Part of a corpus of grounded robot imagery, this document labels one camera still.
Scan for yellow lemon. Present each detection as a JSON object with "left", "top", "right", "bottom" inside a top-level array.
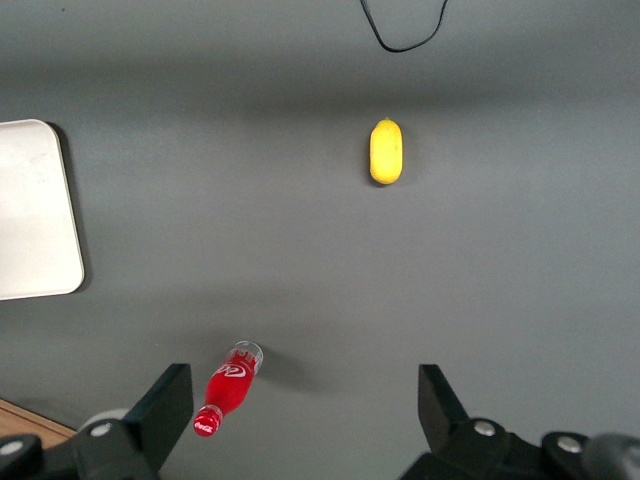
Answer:
[{"left": 368, "top": 117, "right": 405, "bottom": 187}]

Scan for thin black looped cable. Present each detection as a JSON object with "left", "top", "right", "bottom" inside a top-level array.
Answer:
[{"left": 359, "top": 0, "right": 450, "bottom": 53}]

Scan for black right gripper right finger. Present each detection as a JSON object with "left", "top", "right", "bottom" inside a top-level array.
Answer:
[{"left": 399, "top": 364, "right": 522, "bottom": 480}]

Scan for wooden drawer cabinet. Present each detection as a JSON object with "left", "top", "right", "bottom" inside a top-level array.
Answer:
[{"left": 0, "top": 397, "right": 72, "bottom": 444}]

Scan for beige plastic tray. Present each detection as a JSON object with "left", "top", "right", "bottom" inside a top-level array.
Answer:
[{"left": 0, "top": 118, "right": 86, "bottom": 302}]

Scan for red cola bottle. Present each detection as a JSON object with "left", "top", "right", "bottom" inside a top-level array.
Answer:
[{"left": 193, "top": 340, "right": 265, "bottom": 440}]

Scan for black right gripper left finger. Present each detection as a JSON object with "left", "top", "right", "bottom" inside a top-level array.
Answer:
[{"left": 73, "top": 363, "right": 195, "bottom": 480}]

